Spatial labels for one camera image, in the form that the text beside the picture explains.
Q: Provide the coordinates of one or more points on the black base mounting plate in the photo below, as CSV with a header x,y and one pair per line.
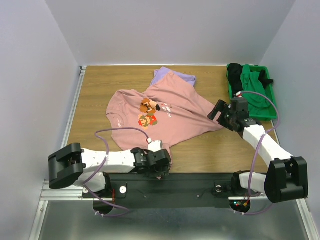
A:
x,y
177,190

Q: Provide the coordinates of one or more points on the left aluminium rail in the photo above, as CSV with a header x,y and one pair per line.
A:
x,y
72,192

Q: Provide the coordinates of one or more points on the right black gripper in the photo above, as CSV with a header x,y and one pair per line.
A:
x,y
223,114

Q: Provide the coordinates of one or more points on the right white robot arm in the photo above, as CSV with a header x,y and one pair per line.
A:
x,y
287,176

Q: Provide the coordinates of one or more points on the pink printed t shirt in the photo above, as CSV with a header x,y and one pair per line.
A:
x,y
170,110

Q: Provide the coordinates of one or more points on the green plastic bin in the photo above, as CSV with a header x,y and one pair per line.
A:
x,y
272,115

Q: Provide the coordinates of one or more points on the green t shirt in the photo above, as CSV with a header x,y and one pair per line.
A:
x,y
257,105

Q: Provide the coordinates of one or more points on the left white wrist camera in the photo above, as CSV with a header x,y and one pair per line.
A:
x,y
154,145

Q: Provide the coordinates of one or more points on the black t shirt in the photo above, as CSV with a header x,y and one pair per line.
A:
x,y
234,71

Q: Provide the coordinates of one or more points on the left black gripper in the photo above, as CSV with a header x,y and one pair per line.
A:
x,y
162,171

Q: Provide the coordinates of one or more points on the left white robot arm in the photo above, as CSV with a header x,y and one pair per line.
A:
x,y
82,167

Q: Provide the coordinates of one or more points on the right aluminium rail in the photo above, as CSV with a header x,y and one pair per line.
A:
x,y
260,196

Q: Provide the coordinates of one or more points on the aluminium rail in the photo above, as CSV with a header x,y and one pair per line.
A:
x,y
72,192
260,196

